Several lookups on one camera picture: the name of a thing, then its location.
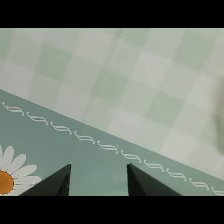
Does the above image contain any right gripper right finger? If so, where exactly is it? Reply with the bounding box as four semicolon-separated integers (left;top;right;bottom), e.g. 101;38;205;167
126;162;183;197

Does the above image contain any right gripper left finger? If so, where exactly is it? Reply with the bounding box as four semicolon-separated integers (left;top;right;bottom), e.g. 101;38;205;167
19;163;72;197

